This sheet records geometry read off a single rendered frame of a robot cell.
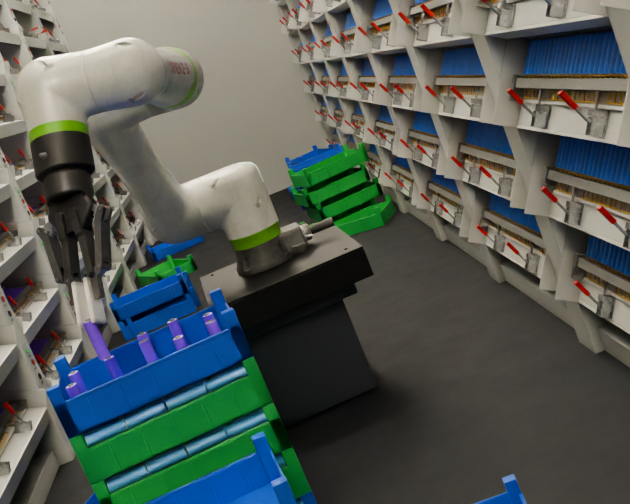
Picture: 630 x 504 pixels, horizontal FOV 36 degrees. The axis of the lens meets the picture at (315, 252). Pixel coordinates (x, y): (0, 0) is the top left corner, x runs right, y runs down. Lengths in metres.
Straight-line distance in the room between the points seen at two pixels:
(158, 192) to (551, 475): 1.04
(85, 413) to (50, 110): 0.46
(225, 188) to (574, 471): 1.03
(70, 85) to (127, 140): 0.51
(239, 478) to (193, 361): 0.19
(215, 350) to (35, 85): 0.49
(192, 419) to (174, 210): 0.83
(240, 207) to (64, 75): 0.80
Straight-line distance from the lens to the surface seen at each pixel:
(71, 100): 1.57
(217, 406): 1.51
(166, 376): 1.49
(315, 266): 2.14
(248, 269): 2.30
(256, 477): 1.45
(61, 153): 1.53
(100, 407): 1.50
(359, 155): 4.21
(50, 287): 3.39
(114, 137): 2.03
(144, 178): 2.15
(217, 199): 2.25
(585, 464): 1.71
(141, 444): 1.52
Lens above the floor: 0.81
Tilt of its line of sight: 12 degrees down
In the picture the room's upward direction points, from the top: 22 degrees counter-clockwise
